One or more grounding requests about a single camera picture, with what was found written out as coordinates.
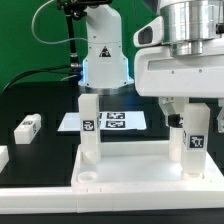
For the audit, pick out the black camera pole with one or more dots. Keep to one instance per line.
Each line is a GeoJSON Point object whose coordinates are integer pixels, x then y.
{"type": "Point", "coordinates": [76, 10]}

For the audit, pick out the white desk top tray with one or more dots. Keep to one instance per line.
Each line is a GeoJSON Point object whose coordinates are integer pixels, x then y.
{"type": "Point", "coordinates": [141, 167]}

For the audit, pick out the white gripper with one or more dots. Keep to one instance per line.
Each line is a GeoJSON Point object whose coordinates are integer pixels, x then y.
{"type": "Point", "coordinates": [180, 57]}

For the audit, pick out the fiducial marker sheet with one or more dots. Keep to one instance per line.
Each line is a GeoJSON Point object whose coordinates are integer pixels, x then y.
{"type": "Point", "coordinates": [118, 121]}

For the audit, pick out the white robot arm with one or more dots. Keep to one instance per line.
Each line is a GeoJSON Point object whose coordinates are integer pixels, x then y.
{"type": "Point", "coordinates": [105, 66]}

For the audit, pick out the white block at left edge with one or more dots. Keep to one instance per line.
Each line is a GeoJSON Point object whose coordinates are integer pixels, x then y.
{"type": "Point", "coordinates": [4, 157]}

